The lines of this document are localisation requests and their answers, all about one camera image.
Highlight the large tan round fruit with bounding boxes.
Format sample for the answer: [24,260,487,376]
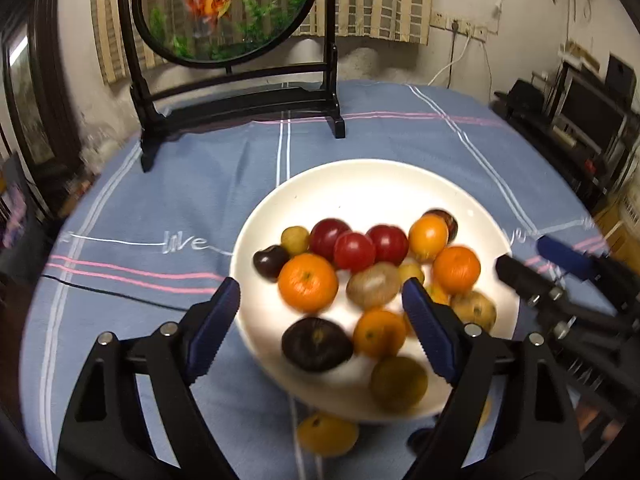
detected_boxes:
[369,356,429,413]

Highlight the blue striped tablecloth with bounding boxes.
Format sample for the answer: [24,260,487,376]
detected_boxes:
[20,80,621,480]

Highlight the red tomato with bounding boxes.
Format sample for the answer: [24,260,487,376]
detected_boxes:
[333,231,377,272]

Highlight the dark wood framed painting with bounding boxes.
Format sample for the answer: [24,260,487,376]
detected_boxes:
[0,0,83,176]

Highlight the small yellow-green fruit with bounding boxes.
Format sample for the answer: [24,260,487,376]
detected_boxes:
[397,258,426,286]
[280,226,312,256]

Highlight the purple cloth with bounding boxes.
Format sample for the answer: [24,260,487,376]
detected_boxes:
[0,180,31,251]

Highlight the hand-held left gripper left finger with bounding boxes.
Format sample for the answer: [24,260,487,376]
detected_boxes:
[56,276,242,480]

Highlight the black hat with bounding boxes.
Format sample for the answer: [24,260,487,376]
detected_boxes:
[494,79,546,111]

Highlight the streaked tan fruit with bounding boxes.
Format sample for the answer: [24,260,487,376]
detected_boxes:
[346,261,402,311]

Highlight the tan oval fruit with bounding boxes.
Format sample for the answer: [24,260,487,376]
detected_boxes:
[450,290,498,333]

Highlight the yellow-green orange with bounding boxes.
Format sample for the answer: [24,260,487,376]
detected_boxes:
[296,411,360,457]

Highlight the large orange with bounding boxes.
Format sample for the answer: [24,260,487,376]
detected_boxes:
[277,253,340,313]

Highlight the black desk rack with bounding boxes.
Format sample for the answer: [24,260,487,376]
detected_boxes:
[492,57,640,211]

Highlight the round goldfish screen on stand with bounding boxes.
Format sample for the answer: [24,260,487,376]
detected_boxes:
[116,0,347,173]

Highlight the dark purple plum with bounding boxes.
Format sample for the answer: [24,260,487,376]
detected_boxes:
[406,427,436,458]
[252,244,291,283]

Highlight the dark brown passion fruit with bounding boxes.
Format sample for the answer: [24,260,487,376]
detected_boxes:
[425,208,459,243]

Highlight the black speaker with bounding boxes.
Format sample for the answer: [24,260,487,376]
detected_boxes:
[605,54,638,98]

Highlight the beige checked curtain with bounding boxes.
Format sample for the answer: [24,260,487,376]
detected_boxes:
[90,0,435,86]

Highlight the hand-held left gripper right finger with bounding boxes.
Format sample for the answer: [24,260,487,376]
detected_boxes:
[401,277,586,480]

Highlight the medium orange with holes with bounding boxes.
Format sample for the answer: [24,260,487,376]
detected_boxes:
[352,308,408,359]

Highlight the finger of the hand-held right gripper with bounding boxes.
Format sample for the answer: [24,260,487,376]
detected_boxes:
[536,235,640,311]
[495,255,568,311]

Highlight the double wall socket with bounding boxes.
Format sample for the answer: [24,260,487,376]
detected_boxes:
[452,20,488,41]

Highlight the orange mandarin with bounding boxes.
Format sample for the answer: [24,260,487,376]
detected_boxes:
[431,245,482,296]

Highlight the smooth medium orange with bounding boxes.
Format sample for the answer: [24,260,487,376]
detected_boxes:
[408,213,450,262]

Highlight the dark brown wrinkled fruit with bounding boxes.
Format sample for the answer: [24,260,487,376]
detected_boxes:
[281,317,355,373]

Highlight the white oval plate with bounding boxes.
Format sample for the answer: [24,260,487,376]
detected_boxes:
[229,159,522,420]

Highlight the large red plum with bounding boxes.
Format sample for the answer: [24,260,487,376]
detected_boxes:
[365,224,411,267]

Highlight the clear plastic bags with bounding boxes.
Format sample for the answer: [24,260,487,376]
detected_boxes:
[75,125,143,181]
[340,47,431,83]

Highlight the grey chair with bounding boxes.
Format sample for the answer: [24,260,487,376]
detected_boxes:
[0,155,56,281]

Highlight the white bucket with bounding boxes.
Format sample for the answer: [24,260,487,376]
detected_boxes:
[617,187,640,241]

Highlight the white power cable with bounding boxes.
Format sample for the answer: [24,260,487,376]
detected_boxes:
[427,30,473,86]

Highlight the computer monitor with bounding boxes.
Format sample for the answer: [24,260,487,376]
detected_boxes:
[550,72,628,148]

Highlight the small orange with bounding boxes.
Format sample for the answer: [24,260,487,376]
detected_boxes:
[424,282,453,306]

